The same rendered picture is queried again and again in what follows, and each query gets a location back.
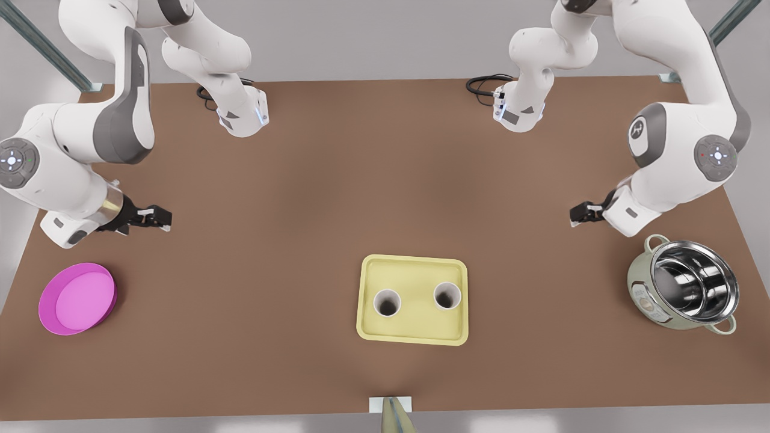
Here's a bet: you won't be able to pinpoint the white cup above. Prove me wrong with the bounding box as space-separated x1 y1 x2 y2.
372 288 402 319
433 281 463 312

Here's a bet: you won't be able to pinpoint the pink round plate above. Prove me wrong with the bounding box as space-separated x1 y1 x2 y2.
38 262 119 336

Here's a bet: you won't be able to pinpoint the pale green steel pot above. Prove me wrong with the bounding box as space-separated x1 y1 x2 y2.
626 233 741 336

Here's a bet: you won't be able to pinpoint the silver frame post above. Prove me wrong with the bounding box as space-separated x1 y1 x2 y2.
0 0 96 93
368 395 417 433
659 0 763 84

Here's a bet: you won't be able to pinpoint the pale yellow tray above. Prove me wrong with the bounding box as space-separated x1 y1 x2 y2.
356 254 470 348

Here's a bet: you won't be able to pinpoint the black cable loop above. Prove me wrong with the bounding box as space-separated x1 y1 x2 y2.
196 77 256 112
466 73 516 109

